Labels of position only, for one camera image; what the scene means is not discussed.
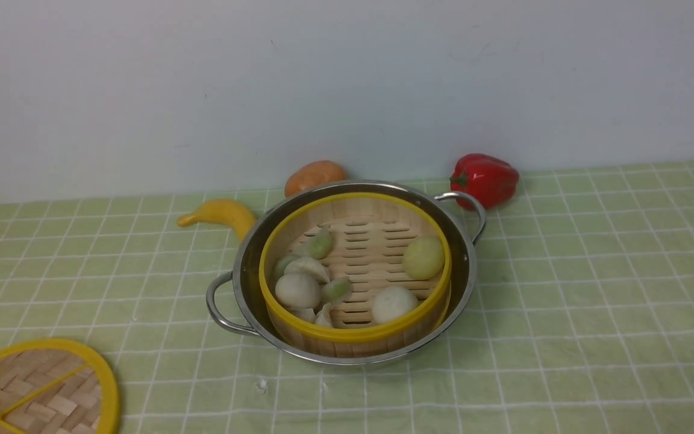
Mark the green dumpling lower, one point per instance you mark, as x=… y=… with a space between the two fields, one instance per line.
x=336 y=291

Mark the white round bun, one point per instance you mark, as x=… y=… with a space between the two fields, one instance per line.
x=392 y=303
x=298 y=291

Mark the red bell pepper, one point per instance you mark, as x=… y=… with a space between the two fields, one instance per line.
x=491 y=181

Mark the green dumpling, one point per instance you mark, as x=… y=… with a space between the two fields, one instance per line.
x=320 y=245
x=336 y=291

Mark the green dumpling upper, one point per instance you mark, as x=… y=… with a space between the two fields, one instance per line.
x=320 y=245

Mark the woven bamboo steamer lid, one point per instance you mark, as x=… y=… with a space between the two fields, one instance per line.
x=57 y=386

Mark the yellow banana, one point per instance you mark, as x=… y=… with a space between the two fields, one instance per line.
x=229 y=213

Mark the stainless steel two-handled pot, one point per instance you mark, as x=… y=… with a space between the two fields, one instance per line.
x=235 y=302

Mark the white dumpling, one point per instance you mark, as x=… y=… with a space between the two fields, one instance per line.
x=310 y=266
x=323 y=317

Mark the green checkered tablecloth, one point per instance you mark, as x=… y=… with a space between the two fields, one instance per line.
x=583 y=321

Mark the white dumpling bottom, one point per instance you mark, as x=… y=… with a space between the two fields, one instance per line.
x=323 y=317

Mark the orange bread roll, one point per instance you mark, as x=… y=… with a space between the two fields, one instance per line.
x=314 y=174

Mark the bamboo steamer basket yellow rim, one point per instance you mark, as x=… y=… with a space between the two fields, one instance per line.
x=370 y=234

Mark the yellow round bun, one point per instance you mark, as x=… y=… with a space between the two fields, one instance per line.
x=424 y=258

